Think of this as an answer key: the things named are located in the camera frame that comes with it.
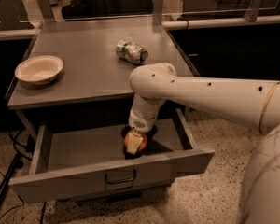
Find open grey top drawer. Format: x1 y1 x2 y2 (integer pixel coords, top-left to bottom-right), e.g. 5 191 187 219
9 109 214 203

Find grey metal post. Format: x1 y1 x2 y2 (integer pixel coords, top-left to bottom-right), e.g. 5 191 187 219
152 0 163 25

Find white horizontal rail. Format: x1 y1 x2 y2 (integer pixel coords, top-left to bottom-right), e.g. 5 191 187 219
162 15 280 30

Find orange fruit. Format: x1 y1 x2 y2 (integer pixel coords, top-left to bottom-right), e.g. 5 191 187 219
124 133 147 155

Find black floor cables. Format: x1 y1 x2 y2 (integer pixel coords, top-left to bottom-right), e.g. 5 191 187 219
0 129 48 224

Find crushed soda can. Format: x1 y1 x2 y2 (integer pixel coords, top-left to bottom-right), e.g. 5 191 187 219
116 40 148 65

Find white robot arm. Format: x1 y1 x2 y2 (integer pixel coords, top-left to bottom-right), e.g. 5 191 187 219
124 63 280 224

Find black drawer handle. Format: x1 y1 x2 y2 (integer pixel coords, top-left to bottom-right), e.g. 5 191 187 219
105 169 137 185

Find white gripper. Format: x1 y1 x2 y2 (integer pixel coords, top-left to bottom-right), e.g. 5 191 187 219
125 110 156 154

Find white bowl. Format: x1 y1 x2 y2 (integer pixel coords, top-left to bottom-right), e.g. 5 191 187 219
15 55 63 85

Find grey metal cabinet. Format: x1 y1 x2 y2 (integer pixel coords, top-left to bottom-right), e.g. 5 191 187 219
7 15 191 137

